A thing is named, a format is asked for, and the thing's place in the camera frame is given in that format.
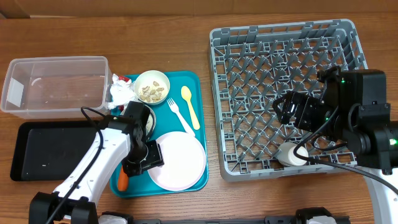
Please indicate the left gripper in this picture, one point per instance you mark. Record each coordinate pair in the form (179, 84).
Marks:
(156, 158)

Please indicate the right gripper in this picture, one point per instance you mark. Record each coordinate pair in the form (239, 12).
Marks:
(304, 103)

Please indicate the orange carrot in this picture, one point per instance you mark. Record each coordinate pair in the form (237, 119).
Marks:
(123, 180)

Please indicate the pink round plate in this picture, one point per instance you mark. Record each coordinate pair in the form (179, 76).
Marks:
(184, 161)

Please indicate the white paper cup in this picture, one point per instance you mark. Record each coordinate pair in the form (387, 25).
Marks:
(286, 155)

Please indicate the white plastic fork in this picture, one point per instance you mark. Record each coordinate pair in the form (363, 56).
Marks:
(175, 109)

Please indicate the yellow plastic spoon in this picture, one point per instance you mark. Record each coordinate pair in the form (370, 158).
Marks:
(187, 96)

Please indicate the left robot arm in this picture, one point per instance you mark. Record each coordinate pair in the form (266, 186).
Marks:
(120, 141)

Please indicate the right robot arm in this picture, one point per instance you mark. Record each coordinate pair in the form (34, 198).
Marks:
(352, 108)

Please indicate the grey dishwasher rack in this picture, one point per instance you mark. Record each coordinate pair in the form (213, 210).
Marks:
(254, 65)

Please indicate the grey bowl with peanuts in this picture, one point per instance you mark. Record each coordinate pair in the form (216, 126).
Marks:
(151, 123)

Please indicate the teal plastic tray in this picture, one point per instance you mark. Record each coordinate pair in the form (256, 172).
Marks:
(167, 121)

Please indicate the crumpled white paper napkin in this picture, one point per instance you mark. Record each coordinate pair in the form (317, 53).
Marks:
(121, 92)

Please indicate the cream bowl with peanuts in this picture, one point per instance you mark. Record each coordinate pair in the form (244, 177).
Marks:
(152, 87)

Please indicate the red wrapper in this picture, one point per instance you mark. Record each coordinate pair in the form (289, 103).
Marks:
(125, 79)

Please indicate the black plastic tray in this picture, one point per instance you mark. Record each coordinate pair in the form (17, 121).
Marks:
(50, 150)

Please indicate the clear plastic bin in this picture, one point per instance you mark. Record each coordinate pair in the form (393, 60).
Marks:
(56, 87)

